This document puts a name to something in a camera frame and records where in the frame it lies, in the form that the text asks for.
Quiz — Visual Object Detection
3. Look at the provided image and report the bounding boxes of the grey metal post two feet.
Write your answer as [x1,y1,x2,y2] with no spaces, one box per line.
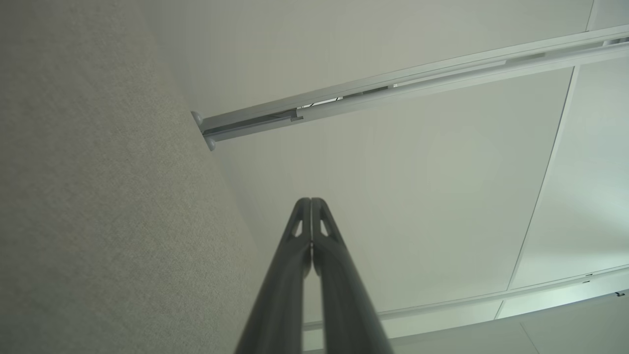
[191,25,629,152]

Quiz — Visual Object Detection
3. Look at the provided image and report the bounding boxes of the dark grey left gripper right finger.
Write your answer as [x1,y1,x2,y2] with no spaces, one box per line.
[312,198,394,354]

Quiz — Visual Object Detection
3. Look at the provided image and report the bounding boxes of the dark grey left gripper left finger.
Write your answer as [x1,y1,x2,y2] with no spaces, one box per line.
[233,198,311,354]

